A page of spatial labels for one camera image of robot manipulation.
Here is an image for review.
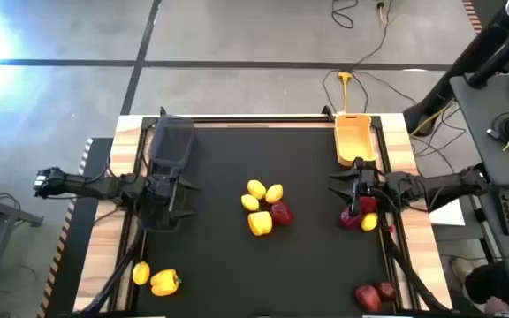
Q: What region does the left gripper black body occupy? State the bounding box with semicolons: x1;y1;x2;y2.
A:
146;174;180;222

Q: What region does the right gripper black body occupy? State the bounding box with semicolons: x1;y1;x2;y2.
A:
350;156;388;217

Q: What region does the yellow plastic basket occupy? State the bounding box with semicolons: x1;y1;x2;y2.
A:
333;112;377;168

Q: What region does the yellow lemon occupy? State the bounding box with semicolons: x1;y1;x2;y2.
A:
240;193;261;212
264;183;285;205
132;261;152;286
360;212;379;232
247;178;268;201

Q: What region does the yellow bell pepper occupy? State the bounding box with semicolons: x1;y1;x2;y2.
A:
149;268;182;298
247;210;274;237

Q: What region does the dark mesh basket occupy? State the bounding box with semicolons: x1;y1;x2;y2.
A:
147;114;196;170

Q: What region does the black table mat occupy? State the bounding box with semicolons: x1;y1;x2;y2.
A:
133;125;399;317

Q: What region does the black hazard-striped floor panel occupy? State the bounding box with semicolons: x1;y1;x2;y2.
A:
37;136;114;318
460;0;503;35

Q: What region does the white paper sheet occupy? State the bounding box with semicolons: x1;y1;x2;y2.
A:
429;198;467;227

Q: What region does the black tower stand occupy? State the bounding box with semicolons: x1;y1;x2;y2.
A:
402;0;509;136

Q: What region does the person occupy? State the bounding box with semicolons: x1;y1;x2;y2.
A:
451;256;509;318

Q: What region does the yellow extension cord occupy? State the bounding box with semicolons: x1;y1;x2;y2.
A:
337;71;353;114

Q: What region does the black diagonal frame brace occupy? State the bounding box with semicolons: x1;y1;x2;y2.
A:
80;227;146;314
380;220;452;313

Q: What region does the yellow floor cable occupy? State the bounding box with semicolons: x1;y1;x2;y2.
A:
409;99;457;136

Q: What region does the black aluminium table frame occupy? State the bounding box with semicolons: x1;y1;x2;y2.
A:
108;105;414;317

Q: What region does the long black floor cable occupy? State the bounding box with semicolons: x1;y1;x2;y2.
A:
322;0;419;114

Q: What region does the looped black floor cable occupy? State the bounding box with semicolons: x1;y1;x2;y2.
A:
330;0;360;30

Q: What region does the yellow plug with cable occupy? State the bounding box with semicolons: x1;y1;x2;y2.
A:
376;1;391;26

